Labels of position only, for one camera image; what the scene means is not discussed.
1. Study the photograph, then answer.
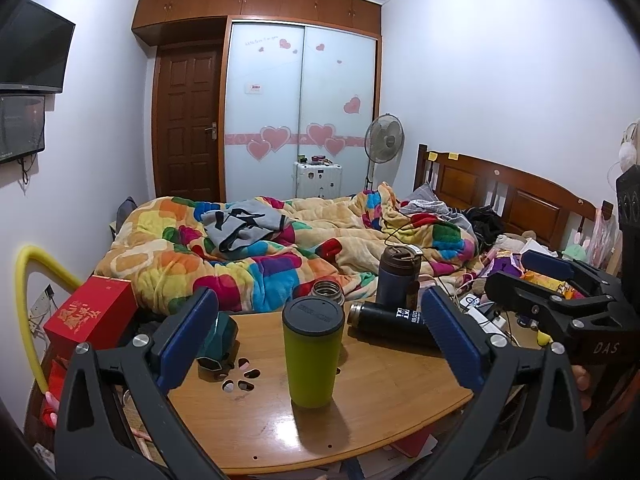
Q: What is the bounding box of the pink plastic bag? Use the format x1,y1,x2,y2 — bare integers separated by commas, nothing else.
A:
590,207,621,271

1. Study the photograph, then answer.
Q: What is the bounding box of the wall television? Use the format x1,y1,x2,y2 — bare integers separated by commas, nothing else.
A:
0,0,76,95

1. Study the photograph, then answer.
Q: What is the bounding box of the red gift box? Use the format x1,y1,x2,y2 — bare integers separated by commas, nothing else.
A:
43,275,138,361

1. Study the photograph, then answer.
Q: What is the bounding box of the striped grey pillow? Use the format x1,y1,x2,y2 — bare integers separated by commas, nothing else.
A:
400,183,468,221

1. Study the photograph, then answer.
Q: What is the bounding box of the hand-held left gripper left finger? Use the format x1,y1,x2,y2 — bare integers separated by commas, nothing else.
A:
52,286,226,480

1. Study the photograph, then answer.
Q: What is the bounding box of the wooden bed headboard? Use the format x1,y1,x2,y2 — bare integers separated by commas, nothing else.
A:
414,143,615,261

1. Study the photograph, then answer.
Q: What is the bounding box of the white suitcase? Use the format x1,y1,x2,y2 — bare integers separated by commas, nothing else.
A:
292,161,346,200

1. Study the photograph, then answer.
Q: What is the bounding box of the green cup with dark lid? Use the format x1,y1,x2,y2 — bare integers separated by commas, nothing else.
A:
281,296,347,408

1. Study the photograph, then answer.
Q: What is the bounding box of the yellow foam tube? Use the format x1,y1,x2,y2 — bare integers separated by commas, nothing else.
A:
14,245,83,393

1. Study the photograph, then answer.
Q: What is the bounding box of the dark blue travel mug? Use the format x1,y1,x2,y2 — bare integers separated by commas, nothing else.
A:
376,245,423,308

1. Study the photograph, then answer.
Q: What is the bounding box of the dark green faceted cup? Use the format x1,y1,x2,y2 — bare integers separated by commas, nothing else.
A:
196,311,239,372

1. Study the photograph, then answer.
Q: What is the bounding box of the white power strip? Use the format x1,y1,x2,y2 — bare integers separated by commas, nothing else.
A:
462,305,508,338

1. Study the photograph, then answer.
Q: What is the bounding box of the colourful patchwork blanket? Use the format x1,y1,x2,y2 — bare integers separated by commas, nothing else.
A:
95,182,481,313

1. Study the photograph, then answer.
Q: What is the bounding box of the steel thermos cup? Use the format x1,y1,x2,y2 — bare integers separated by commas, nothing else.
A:
307,280,346,306

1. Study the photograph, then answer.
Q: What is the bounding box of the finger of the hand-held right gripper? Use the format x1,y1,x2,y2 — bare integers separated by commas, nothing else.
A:
484,271,626,346
520,249,626,306

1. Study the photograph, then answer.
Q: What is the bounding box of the standing fan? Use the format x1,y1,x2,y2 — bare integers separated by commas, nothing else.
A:
364,114,405,193

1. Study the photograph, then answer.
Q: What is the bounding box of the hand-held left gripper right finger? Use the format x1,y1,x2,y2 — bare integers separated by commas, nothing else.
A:
415,285,588,480

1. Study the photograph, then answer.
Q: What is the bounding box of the person's right hand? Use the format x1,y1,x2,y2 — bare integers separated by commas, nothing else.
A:
571,365,593,411

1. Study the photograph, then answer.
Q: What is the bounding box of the dark wall monitor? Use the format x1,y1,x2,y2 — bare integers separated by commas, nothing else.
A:
0,94,47,163

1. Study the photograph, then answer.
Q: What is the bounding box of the red cloth bag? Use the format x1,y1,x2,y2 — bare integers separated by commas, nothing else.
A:
42,357,68,428

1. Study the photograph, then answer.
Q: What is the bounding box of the wooden overhead cabinet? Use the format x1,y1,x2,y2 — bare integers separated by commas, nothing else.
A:
131,0,383,46

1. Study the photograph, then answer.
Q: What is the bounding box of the grey black garment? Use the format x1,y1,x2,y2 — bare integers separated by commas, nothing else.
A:
200,199,296,253

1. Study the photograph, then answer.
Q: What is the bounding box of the black thermos bottle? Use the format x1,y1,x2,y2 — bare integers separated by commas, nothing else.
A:
348,300,443,348

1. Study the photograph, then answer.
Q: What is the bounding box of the wall socket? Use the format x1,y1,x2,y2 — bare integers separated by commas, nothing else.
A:
27,285,56,333

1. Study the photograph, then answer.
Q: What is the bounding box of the brown wooden door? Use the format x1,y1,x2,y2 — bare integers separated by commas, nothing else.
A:
152,45,223,203

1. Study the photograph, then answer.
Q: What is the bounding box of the wardrobe with heart stickers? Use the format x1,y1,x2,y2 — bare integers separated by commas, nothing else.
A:
222,17,383,201

